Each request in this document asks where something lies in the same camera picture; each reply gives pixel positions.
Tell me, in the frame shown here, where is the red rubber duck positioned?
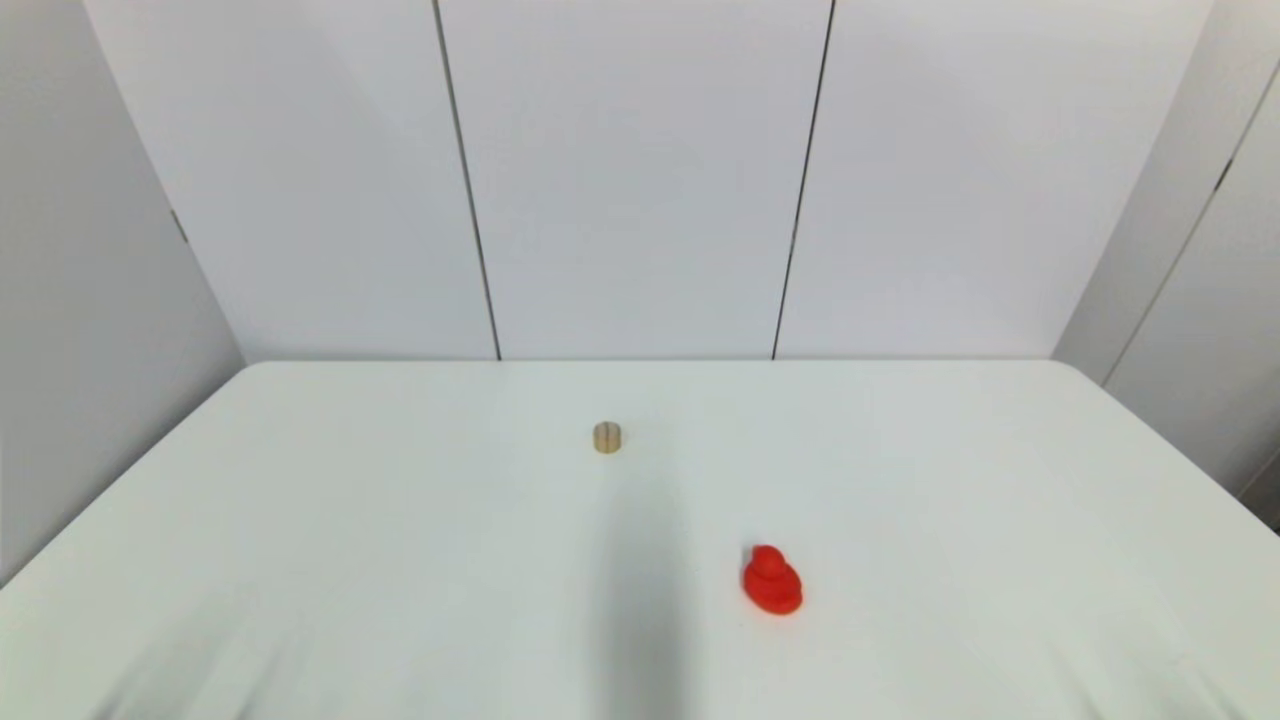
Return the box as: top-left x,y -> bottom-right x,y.
742,544 -> 804,616

